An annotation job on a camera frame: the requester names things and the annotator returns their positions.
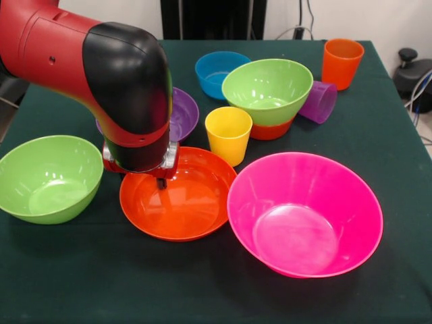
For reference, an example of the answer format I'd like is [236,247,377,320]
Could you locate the dark green tablecloth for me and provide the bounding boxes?
[0,38,432,324]

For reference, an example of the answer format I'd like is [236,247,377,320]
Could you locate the small orange plastic bowl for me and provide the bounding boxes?
[250,116,294,141]

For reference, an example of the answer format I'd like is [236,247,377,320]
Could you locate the pink plastic bowl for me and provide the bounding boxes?
[226,152,385,279]

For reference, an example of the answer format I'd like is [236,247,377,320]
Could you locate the thin black cable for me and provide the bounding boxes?
[305,0,317,27]

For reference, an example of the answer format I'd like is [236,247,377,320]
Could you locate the blue and white cables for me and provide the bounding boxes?
[404,69,432,117]

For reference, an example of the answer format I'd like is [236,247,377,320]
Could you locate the purple plastic bowl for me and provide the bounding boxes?
[95,86,200,143]

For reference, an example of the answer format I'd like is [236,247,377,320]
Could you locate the large orange plastic bowl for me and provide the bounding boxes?
[119,146,238,243]

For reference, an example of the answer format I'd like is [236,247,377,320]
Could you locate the orange plastic cup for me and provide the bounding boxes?
[321,38,365,91]

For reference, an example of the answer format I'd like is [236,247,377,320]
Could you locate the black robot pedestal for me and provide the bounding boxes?
[160,0,267,41]

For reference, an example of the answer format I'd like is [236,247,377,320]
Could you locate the purple plastic cup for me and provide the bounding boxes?
[298,80,338,125]

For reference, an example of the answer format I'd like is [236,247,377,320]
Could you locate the green plastic bowl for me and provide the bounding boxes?
[221,59,314,126]
[0,134,104,225]

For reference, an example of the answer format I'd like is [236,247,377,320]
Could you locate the black chair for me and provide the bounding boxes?
[0,65,30,109]

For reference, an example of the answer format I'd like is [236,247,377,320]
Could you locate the yellow plastic cup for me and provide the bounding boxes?
[205,106,253,167]

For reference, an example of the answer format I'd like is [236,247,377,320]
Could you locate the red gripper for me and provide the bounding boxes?
[102,140,180,190]

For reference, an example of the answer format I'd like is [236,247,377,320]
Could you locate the blue plastic bowl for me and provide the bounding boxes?
[194,51,252,101]

